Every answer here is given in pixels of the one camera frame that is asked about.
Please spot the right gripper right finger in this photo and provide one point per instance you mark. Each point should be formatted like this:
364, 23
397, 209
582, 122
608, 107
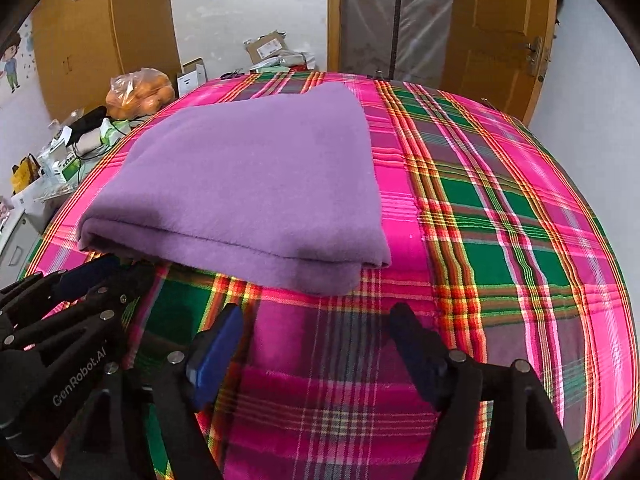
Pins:
450, 382

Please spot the cluttered glass side table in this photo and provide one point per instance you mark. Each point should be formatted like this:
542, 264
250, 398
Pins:
80, 141

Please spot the white cardboard box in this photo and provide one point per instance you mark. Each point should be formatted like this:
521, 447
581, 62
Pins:
193, 75

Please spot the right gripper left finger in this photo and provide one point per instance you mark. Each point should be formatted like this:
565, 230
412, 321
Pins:
188, 382

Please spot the wooden door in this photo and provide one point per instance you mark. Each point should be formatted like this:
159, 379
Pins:
498, 52

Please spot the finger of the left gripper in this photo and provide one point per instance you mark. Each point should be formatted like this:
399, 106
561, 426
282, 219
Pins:
130, 282
30, 299

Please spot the plastic-covered doorway curtain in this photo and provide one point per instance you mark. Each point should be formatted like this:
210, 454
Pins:
402, 40

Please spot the purple fleece garment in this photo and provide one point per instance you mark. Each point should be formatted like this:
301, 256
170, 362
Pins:
278, 191

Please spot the wooden wardrobe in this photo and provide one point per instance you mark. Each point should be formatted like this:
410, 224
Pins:
80, 45

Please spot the yellow bag on table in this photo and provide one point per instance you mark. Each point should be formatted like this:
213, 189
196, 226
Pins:
24, 173

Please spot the cartoon wall sticker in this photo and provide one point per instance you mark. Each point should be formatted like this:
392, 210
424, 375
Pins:
18, 62

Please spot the pink plaid tablecloth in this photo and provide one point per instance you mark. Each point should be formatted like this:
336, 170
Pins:
492, 244

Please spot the brown cardboard parcel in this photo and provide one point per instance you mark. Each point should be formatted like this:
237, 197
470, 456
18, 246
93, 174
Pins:
265, 46

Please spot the grey drawer cabinet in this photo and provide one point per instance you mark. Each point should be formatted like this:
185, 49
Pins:
18, 239

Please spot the bag of oranges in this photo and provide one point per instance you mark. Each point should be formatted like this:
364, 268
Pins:
138, 94

